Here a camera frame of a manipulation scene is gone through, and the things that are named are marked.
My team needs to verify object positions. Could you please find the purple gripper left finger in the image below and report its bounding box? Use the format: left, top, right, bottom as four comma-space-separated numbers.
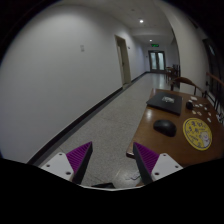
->
40, 141, 94, 185

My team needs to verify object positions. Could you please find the black computer mouse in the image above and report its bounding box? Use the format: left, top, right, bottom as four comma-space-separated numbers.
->
153, 119, 177, 137

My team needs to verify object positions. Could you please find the white wall switch plate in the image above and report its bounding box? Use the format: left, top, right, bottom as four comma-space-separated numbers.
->
80, 45, 85, 52

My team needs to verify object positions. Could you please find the brown wooden table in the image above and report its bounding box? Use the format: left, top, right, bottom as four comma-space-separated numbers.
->
125, 87, 224, 168

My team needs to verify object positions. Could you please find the wooden side door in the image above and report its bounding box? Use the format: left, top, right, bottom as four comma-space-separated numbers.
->
115, 36, 131, 86

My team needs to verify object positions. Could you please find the wooden chair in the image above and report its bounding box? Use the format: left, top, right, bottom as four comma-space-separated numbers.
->
169, 77, 205, 97

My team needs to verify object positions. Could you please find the round yellow mouse pad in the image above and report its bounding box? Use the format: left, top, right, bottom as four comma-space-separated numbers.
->
182, 118, 212, 151

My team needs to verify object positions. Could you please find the glass double door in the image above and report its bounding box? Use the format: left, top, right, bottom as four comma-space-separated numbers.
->
149, 51, 165, 73

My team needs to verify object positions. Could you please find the closed black laptop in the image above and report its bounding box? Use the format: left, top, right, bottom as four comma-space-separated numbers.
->
146, 92, 182, 115

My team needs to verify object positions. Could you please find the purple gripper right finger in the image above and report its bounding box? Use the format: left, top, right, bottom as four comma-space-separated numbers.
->
132, 141, 184, 186

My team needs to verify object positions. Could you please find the small black round object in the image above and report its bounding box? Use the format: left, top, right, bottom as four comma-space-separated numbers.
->
186, 102, 193, 110

